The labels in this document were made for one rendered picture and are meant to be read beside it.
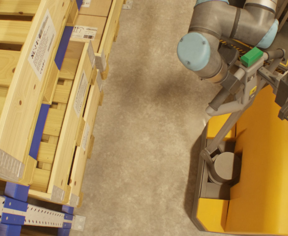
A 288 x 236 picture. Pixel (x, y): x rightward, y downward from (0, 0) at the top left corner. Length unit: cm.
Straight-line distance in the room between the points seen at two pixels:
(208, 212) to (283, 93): 110
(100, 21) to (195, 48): 155
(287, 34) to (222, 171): 129
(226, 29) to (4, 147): 70
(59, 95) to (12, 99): 83
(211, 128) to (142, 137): 56
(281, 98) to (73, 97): 92
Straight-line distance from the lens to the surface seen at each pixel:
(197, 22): 87
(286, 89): 110
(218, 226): 201
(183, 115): 250
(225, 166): 198
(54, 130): 170
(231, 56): 98
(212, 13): 88
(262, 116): 180
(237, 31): 89
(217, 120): 216
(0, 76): 125
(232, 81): 99
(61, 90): 178
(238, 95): 119
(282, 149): 164
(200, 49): 82
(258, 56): 113
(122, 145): 241
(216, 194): 210
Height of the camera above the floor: 233
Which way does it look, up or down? 70 degrees down
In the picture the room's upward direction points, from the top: straight up
